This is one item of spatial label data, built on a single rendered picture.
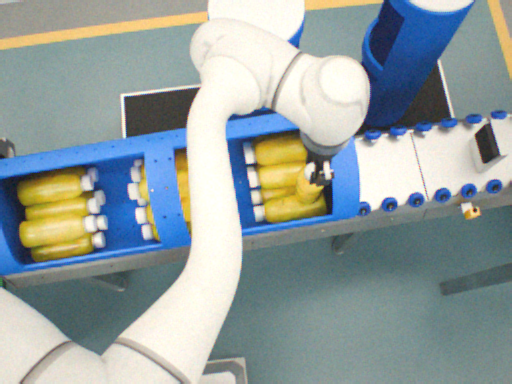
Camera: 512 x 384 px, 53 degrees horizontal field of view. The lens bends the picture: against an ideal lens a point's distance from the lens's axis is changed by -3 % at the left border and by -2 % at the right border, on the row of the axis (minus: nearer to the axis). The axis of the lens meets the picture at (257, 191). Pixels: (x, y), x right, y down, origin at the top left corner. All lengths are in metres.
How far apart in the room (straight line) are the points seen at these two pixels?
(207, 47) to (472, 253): 1.93
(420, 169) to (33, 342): 1.22
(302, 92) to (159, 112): 1.70
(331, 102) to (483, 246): 1.91
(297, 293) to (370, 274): 0.34
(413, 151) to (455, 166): 0.13
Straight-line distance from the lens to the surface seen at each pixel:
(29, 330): 0.55
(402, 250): 2.44
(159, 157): 1.19
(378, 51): 2.37
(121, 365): 0.53
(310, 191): 1.19
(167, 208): 1.17
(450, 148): 1.59
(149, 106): 2.45
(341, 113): 0.74
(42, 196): 1.36
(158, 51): 2.75
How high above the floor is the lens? 2.33
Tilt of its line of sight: 75 degrees down
